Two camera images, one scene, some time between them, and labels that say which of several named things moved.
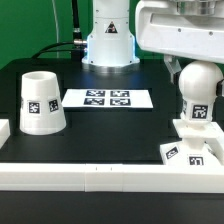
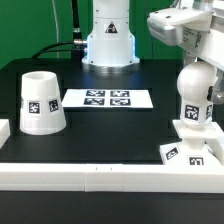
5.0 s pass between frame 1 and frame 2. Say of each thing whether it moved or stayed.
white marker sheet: stayed
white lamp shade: stayed
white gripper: moved
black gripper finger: moved
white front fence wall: stayed
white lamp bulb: stayed
